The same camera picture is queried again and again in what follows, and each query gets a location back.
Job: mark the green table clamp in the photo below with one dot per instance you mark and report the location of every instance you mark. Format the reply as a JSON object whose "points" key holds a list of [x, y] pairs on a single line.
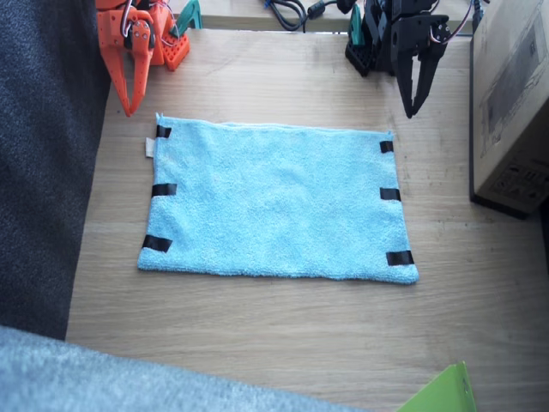
{"points": [[191, 15], [356, 28]]}

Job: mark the dark grey felt panel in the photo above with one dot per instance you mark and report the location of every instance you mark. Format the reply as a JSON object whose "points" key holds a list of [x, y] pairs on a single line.
{"points": [[43, 171]]}

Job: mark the light blue towel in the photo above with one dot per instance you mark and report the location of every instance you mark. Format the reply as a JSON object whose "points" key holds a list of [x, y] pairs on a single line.
{"points": [[274, 201]]}

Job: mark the bright green plastic sheet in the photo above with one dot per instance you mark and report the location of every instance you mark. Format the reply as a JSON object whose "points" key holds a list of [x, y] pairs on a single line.
{"points": [[446, 390]]}

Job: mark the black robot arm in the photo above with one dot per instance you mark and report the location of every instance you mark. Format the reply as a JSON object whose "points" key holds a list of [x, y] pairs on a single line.
{"points": [[358, 56]]}

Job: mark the brown cardboard box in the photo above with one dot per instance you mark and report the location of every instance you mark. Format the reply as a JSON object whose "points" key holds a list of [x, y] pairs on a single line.
{"points": [[510, 107]]}

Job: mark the light grey felt panel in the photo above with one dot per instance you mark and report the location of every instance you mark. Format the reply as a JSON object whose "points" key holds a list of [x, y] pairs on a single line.
{"points": [[128, 382]]}

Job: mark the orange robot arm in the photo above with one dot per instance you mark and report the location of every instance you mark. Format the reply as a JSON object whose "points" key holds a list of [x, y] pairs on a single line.
{"points": [[173, 51]]}

